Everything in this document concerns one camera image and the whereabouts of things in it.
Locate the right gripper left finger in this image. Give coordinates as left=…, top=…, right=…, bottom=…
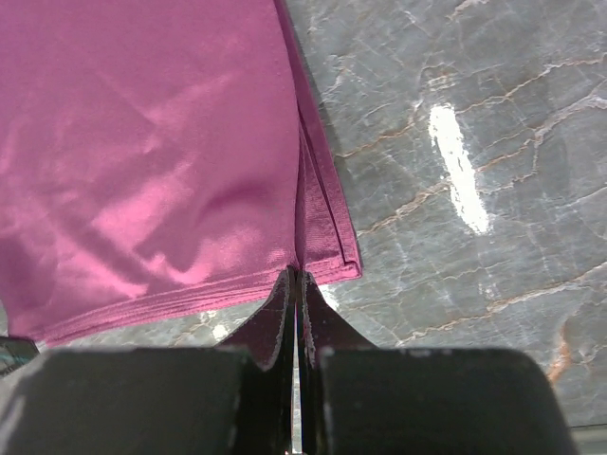
left=1, top=269, right=296, bottom=454

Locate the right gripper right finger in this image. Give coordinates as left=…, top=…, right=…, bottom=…
left=296, top=272, right=577, bottom=454

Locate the purple cloth napkin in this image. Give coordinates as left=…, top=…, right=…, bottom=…
left=1, top=1, right=362, bottom=346

